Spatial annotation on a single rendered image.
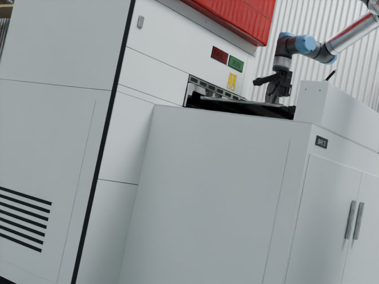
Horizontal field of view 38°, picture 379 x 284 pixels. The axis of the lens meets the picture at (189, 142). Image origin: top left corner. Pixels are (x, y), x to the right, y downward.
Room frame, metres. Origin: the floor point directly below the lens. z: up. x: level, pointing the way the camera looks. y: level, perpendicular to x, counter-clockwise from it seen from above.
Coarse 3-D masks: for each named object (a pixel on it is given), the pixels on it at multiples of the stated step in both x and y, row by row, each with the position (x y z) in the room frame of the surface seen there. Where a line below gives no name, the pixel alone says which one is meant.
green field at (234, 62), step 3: (231, 57) 2.34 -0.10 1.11; (231, 60) 2.34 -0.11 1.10; (234, 60) 2.36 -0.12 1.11; (237, 60) 2.38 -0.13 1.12; (231, 63) 2.35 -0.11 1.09; (234, 63) 2.36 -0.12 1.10; (237, 63) 2.38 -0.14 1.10; (240, 63) 2.40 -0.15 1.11; (243, 63) 2.42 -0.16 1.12; (234, 66) 2.37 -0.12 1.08; (237, 66) 2.39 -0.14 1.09; (240, 66) 2.40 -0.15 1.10; (240, 69) 2.41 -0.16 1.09
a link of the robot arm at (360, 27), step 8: (360, 16) 2.13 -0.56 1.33; (368, 16) 2.09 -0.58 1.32; (376, 16) 2.05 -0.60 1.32; (352, 24) 2.15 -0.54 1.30; (360, 24) 2.12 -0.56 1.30; (368, 24) 2.10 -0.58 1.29; (376, 24) 2.08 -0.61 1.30; (344, 32) 2.18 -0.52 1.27; (352, 32) 2.15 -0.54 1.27; (360, 32) 2.13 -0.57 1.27; (368, 32) 2.13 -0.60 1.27; (328, 40) 2.26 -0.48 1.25; (336, 40) 2.22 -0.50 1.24; (344, 40) 2.19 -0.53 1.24; (352, 40) 2.18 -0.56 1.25; (320, 48) 2.27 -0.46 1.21; (328, 48) 2.25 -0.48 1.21; (336, 48) 2.23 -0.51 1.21; (344, 48) 2.23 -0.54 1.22; (320, 56) 2.28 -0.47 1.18; (328, 56) 2.28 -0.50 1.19; (336, 56) 2.31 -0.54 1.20; (328, 64) 2.34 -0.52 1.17
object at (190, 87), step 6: (192, 84) 2.14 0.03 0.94; (186, 90) 2.14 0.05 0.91; (192, 90) 2.15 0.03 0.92; (198, 90) 2.18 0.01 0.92; (204, 90) 2.21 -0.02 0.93; (186, 96) 2.14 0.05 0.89; (210, 96) 2.25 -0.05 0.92; (216, 96) 2.28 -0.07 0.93; (222, 96) 2.32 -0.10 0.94; (186, 102) 2.13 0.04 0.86; (198, 108) 2.20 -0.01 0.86; (204, 108) 2.23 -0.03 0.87
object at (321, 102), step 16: (304, 80) 1.73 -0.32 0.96; (304, 96) 1.72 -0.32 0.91; (320, 96) 1.69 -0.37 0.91; (336, 96) 1.74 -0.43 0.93; (304, 112) 1.71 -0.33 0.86; (320, 112) 1.68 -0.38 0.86; (336, 112) 1.76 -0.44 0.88; (352, 112) 1.86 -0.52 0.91; (368, 112) 1.98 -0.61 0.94; (336, 128) 1.77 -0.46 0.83; (352, 128) 1.88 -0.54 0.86; (368, 128) 2.00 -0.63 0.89; (368, 144) 2.03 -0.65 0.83
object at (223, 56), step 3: (216, 48) 2.24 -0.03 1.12; (213, 51) 2.23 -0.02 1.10; (216, 51) 2.25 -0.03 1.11; (219, 51) 2.27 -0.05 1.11; (222, 51) 2.28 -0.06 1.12; (213, 54) 2.23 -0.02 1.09; (216, 54) 2.25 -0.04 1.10; (219, 54) 2.27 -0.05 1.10; (222, 54) 2.28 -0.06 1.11; (225, 54) 2.30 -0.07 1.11; (216, 57) 2.25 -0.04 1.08; (219, 57) 2.27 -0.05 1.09; (222, 57) 2.29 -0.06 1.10; (225, 57) 2.30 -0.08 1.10; (222, 60) 2.29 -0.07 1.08; (225, 60) 2.31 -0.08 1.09
